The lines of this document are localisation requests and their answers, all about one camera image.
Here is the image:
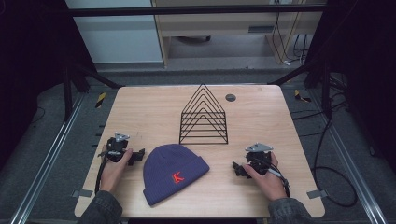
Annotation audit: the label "yellow black hazard tape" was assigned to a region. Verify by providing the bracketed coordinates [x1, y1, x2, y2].
[94, 91, 107, 109]
[293, 89, 312, 104]

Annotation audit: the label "grey metal table bracket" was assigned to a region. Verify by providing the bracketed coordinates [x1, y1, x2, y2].
[71, 189, 94, 199]
[306, 189, 329, 200]

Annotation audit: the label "light wooden desk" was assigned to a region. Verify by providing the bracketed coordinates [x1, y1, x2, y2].
[150, 0, 328, 68]

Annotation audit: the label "black metal stand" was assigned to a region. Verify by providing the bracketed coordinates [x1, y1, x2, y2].
[275, 60, 334, 118]
[60, 62, 125, 123]

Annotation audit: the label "black horizontal frame bar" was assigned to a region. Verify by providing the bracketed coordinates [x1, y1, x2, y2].
[64, 4, 328, 18]

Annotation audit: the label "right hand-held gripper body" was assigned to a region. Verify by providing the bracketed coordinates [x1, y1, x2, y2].
[244, 142, 275, 176]

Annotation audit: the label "black wire file rack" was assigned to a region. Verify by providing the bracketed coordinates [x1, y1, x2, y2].
[178, 82, 230, 146]

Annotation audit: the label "purple knit beanie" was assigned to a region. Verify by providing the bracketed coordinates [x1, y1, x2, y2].
[142, 143, 211, 207]

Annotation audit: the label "hanging desk cables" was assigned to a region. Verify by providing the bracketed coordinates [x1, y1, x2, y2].
[271, 0, 309, 66]

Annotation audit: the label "aluminium floor rail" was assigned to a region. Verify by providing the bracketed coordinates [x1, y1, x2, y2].
[307, 88, 389, 224]
[8, 92, 87, 224]

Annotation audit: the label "person's right hand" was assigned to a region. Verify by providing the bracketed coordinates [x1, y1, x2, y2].
[242, 151, 288, 202]

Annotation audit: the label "left hand-held gripper cable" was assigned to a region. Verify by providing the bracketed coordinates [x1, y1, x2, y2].
[93, 151, 110, 194]

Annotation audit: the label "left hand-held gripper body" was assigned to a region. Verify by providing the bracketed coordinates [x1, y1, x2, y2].
[97, 132, 132, 163]

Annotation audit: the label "person's left hand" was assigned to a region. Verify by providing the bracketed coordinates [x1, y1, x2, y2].
[99, 144, 134, 194]

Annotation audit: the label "black floor cable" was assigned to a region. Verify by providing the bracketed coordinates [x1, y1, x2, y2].
[290, 74, 359, 208]

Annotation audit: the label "hand-held gripper cable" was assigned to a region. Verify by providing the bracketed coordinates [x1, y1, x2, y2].
[93, 151, 110, 194]
[252, 158, 291, 199]

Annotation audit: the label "white cabinet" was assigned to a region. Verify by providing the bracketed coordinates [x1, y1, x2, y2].
[64, 0, 164, 64]

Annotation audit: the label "right hand-held gripper cable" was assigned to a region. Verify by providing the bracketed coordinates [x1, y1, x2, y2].
[252, 158, 291, 199]

